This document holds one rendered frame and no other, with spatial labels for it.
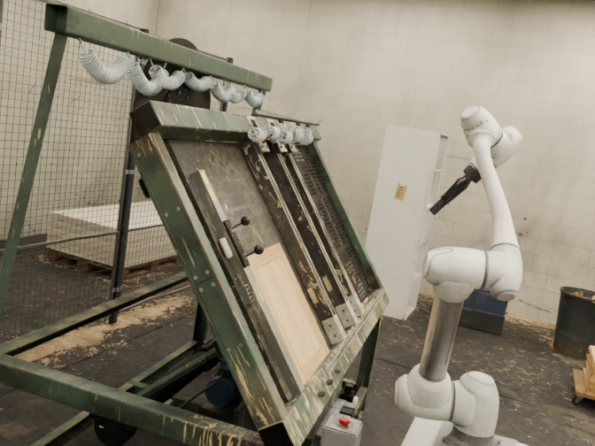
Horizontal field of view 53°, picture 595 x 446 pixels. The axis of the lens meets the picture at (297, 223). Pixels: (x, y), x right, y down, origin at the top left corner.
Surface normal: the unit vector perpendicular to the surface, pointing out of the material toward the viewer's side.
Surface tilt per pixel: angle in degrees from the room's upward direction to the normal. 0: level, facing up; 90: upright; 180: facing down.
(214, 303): 90
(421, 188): 90
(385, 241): 90
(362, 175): 90
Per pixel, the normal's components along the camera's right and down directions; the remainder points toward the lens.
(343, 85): -0.38, 0.09
